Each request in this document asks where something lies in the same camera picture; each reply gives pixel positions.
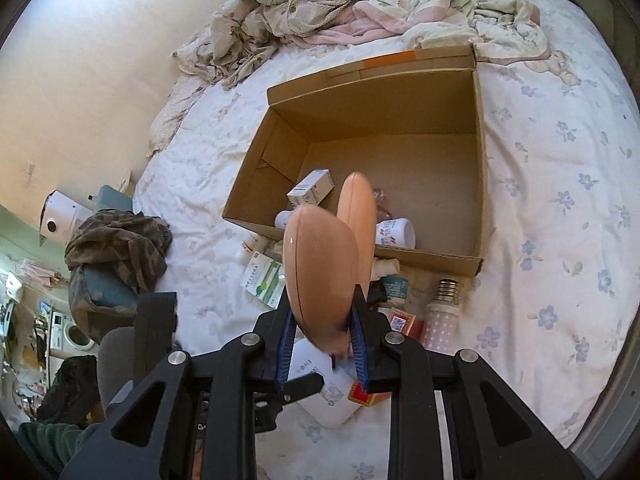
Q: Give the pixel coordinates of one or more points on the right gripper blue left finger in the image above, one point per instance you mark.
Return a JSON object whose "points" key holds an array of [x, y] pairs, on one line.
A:
{"points": [[271, 362]]}

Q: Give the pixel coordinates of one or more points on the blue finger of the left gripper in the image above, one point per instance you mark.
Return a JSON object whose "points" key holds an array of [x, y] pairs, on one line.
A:
{"points": [[269, 405]]}

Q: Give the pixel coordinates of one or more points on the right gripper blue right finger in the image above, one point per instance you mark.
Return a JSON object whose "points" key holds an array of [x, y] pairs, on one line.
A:
{"points": [[367, 329]]}

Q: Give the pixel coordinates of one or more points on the green white medicine box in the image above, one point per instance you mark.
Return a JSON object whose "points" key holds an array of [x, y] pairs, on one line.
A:
{"points": [[263, 279]]}

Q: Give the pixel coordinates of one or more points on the LED corn light bulb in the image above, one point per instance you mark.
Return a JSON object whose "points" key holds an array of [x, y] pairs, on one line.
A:
{"points": [[441, 317]]}

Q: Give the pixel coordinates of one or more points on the green sleeved left forearm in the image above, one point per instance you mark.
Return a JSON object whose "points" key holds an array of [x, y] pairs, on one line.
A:
{"points": [[51, 446]]}

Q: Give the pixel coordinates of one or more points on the teal labelled white bottle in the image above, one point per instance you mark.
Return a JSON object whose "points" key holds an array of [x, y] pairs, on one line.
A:
{"points": [[396, 289]]}

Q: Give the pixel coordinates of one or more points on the crumpled white tissue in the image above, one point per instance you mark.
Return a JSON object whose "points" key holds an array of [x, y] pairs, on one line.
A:
{"points": [[384, 267]]}

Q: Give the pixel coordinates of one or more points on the teal chair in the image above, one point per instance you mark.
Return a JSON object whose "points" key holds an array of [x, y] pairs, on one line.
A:
{"points": [[104, 286]]}

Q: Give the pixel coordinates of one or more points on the camouflage cloth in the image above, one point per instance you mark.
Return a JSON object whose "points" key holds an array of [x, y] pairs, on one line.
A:
{"points": [[133, 245]]}

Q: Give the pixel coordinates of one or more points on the small white dropper bottle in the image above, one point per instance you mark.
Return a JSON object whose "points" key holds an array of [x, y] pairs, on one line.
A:
{"points": [[396, 233]]}

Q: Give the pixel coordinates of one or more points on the pink translucent plastic comb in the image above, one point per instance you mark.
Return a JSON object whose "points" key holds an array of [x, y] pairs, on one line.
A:
{"points": [[382, 213]]}

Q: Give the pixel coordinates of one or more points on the white round bottle in box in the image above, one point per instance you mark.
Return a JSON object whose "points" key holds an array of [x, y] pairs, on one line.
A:
{"points": [[281, 219]]}

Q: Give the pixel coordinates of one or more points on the white round appliance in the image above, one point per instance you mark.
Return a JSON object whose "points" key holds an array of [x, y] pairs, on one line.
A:
{"points": [[60, 217]]}

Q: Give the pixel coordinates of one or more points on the white medicine box red text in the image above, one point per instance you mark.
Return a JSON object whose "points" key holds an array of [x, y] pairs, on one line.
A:
{"points": [[313, 189]]}

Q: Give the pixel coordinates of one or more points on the brown cardboard box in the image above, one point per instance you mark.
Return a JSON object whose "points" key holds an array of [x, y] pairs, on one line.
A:
{"points": [[411, 122]]}

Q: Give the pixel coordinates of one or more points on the white floral bed sheet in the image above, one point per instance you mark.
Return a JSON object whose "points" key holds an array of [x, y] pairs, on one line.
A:
{"points": [[559, 287]]}

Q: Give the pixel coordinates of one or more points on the crumpled floral quilt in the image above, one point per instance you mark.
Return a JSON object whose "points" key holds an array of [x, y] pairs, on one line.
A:
{"points": [[244, 34]]}

